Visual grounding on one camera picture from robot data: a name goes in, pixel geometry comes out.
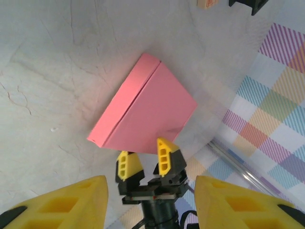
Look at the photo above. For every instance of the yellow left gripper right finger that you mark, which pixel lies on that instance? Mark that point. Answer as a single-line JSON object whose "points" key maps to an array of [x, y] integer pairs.
{"points": [[238, 207]]}

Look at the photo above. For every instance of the black grey folding chessboard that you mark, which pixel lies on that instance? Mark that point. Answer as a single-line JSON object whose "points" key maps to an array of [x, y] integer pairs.
{"points": [[252, 6]]}

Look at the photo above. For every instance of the pink paper box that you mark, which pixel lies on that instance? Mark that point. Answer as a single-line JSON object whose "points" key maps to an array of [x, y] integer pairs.
{"points": [[147, 107]]}

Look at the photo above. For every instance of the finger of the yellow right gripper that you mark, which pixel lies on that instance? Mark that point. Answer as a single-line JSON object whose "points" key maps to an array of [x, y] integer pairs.
{"points": [[166, 157], [128, 167]]}

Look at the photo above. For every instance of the thin aluminium wall rail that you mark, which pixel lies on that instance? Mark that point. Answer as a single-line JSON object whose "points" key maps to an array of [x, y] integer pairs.
{"points": [[233, 164]]}

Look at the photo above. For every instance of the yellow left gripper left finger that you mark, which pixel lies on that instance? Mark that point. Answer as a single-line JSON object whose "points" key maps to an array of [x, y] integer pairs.
{"points": [[71, 205]]}

